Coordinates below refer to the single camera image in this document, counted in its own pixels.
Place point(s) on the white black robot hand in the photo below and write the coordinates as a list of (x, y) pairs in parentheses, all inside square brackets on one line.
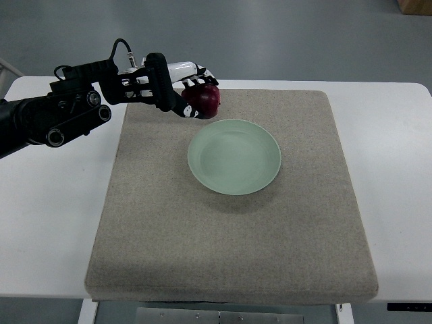
[(189, 74)]

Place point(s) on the red apple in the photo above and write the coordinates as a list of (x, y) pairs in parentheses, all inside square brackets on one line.
[(203, 101)]

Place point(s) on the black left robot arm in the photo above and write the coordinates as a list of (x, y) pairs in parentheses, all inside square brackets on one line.
[(79, 102)]

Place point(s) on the light green plate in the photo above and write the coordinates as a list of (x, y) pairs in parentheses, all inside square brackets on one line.
[(234, 157)]

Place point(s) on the beige fabric mat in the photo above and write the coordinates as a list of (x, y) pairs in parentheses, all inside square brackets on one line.
[(164, 237)]

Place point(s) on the cardboard box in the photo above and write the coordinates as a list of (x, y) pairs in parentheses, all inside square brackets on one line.
[(415, 7)]

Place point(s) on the black table control panel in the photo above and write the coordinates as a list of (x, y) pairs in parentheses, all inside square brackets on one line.
[(410, 307)]

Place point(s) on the metal base plate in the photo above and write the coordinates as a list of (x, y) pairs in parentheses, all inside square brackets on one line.
[(171, 315)]

